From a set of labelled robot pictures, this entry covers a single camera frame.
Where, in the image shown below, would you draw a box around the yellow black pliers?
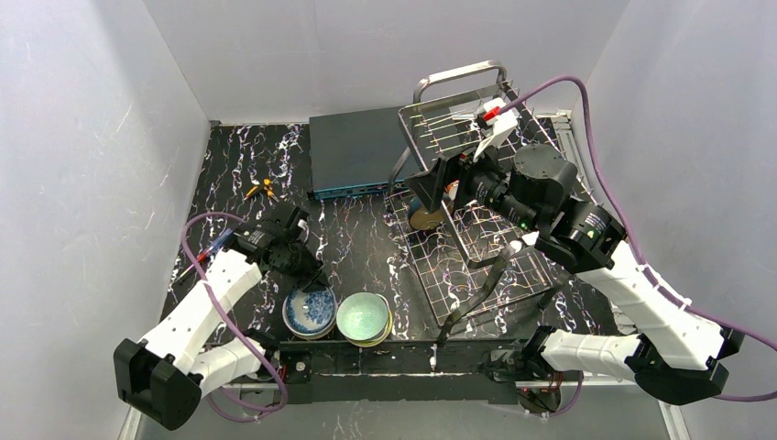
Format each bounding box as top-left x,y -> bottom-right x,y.
244,179 -> 279,202

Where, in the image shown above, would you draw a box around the steel wire dish rack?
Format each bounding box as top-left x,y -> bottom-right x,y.
388,60 -> 593,331

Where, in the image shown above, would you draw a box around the dark grey network switch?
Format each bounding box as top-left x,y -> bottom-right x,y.
308,107 -> 407,201

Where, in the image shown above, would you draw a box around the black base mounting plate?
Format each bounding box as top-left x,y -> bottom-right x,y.
221,338 -> 584,407

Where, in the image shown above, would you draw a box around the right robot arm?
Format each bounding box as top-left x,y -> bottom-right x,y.
405,144 -> 743,405

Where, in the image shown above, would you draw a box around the dark blue gold bowl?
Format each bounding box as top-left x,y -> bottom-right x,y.
407,197 -> 444,231

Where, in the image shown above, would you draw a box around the blue red screwdriver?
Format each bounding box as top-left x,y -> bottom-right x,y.
172,227 -> 233,285

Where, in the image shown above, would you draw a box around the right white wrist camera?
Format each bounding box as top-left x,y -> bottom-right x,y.
473,97 -> 519,162

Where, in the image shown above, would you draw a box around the teal speckled bowl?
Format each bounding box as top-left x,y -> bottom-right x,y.
335,292 -> 388,344

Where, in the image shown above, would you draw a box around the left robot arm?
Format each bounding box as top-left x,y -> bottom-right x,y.
113,201 -> 329,431

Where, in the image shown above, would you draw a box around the yellow rimmed bowl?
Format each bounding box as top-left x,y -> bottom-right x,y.
352,295 -> 393,347

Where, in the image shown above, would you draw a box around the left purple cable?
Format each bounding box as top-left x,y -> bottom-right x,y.
180,211 -> 290,424

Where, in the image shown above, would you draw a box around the blue white floral bowl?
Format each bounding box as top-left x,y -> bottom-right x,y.
282,289 -> 337,340

